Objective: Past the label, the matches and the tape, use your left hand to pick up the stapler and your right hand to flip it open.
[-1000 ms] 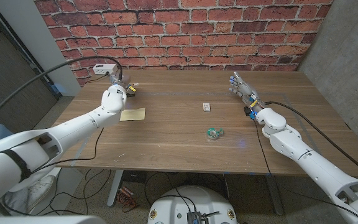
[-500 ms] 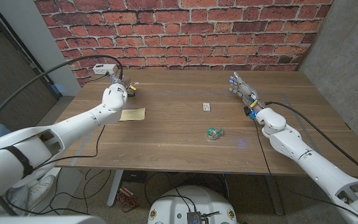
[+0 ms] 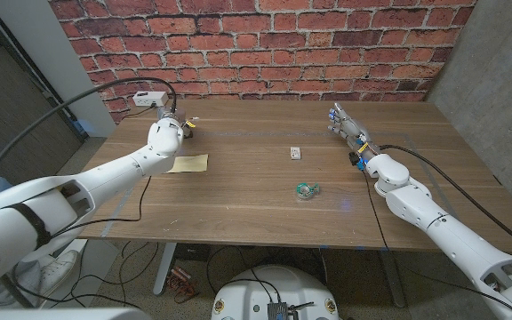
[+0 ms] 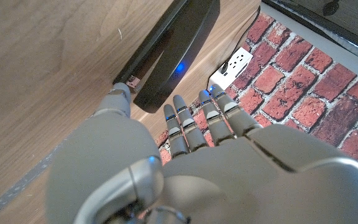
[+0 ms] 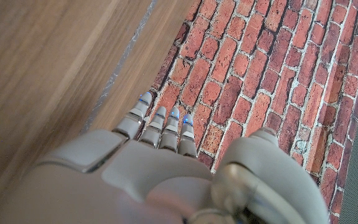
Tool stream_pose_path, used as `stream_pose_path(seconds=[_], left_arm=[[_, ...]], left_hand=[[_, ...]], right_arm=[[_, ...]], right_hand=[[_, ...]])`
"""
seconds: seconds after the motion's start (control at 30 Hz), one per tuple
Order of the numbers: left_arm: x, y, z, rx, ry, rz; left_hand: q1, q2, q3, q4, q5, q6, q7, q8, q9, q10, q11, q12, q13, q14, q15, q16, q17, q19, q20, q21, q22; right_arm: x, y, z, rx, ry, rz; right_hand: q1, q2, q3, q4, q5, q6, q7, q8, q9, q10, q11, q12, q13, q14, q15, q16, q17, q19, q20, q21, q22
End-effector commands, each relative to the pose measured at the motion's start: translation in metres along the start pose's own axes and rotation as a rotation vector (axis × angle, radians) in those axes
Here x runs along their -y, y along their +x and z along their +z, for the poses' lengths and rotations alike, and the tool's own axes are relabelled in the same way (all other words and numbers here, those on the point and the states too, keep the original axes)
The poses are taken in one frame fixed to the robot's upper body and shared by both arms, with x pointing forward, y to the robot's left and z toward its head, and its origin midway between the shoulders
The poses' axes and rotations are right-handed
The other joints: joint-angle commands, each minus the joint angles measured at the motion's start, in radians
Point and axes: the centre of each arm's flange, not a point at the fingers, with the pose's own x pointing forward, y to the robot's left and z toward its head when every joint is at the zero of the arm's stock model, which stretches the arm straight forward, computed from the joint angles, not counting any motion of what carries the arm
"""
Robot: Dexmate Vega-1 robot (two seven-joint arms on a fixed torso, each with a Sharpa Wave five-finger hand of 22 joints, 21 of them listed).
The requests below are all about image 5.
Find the red brick print backdrop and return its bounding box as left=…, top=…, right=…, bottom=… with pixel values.
left=149, top=0, right=358, bottom=224

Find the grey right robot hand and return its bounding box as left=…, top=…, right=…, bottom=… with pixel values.
left=0, top=91, right=331, bottom=224

